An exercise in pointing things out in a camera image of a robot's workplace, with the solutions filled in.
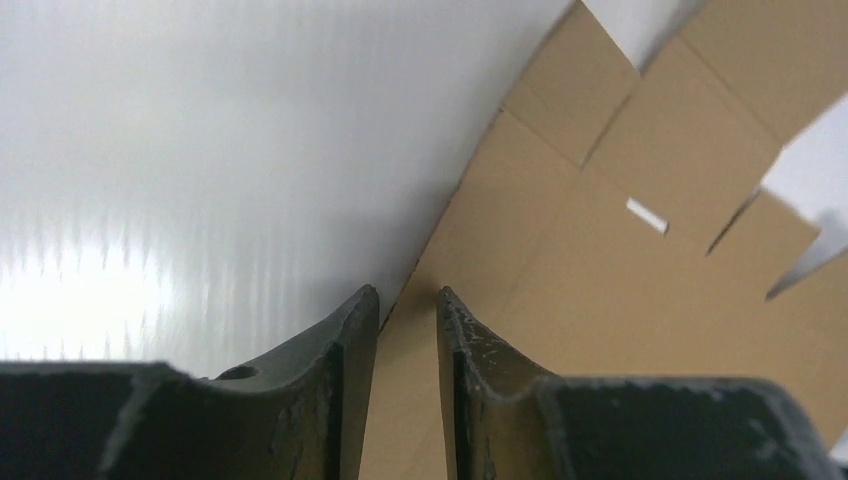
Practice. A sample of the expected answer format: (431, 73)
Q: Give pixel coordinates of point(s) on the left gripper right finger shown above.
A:
(506, 417)

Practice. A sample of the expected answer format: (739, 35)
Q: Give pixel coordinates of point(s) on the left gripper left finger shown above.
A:
(298, 411)

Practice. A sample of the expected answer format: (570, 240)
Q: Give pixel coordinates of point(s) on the brown cardboard box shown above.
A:
(611, 223)

